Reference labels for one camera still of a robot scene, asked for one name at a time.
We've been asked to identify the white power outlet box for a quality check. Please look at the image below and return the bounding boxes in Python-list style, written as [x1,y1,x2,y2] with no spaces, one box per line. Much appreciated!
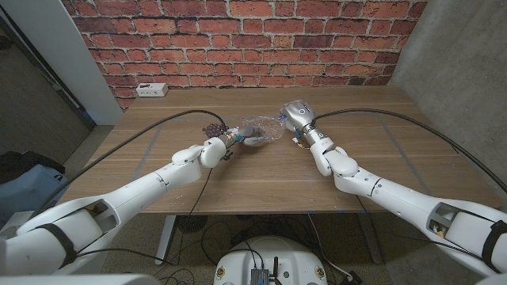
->
[135,82,170,98]

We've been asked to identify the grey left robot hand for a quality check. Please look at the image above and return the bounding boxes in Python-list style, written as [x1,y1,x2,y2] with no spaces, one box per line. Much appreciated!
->
[233,125,271,148]

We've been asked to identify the clear plastic wrap sheet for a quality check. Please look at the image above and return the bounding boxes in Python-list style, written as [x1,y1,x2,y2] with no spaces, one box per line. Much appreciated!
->
[237,113,287,142]

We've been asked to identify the red brick print backdrop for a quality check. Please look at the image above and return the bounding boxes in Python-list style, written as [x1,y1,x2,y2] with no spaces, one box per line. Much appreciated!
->
[61,0,429,111]

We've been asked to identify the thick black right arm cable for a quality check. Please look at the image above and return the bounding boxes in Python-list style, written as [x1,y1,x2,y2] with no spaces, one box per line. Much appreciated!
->
[310,108,507,196]

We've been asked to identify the blue-grey storage bin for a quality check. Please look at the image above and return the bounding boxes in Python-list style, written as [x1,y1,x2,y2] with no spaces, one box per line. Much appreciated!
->
[0,163,73,225]

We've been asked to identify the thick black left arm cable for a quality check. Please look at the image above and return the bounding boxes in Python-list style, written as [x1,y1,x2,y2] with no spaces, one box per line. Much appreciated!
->
[29,108,230,219]

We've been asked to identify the black bag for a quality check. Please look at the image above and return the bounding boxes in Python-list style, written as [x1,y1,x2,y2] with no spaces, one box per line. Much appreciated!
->
[0,150,67,185]

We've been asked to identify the grey table leg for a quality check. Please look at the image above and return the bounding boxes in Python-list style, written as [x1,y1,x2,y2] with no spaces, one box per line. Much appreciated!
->
[357,213,383,265]

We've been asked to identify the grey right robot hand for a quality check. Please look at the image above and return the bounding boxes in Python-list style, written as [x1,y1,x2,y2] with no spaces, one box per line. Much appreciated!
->
[279,99,316,134]

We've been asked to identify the grey perforated panel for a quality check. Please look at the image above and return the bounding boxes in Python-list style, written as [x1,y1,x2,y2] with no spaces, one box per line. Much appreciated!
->
[0,15,97,165]

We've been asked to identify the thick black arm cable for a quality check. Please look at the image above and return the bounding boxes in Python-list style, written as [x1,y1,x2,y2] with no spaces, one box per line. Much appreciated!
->
[29,108,230,219]
[310,108,507,196]

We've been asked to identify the white robot torso base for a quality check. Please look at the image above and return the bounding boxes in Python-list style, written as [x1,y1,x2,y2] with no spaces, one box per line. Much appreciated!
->
[213,235,330,285]

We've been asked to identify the white table leg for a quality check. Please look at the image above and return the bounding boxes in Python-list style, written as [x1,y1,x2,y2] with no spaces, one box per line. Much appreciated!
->
[154,214,177,266]

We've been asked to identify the small grey electronics box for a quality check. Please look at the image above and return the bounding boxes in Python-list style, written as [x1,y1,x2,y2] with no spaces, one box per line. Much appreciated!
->
[250,268,271,285]

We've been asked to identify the purple grape bunch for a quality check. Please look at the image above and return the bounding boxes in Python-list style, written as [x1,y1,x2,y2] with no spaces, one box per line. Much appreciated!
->
[201,122,227,140]

